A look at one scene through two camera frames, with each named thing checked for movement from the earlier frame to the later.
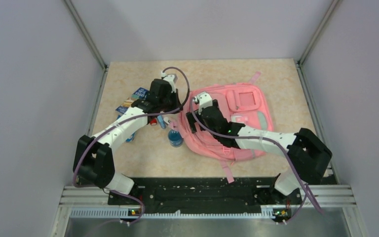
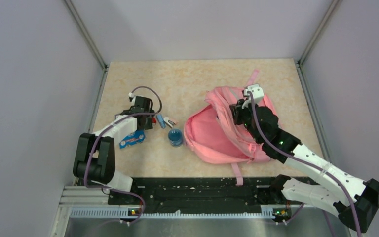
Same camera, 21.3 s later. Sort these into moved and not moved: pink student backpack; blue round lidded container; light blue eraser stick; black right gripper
Moved: pink student backpack; black right gripper
Not moved: blue round lidded container; light blue eraser stick
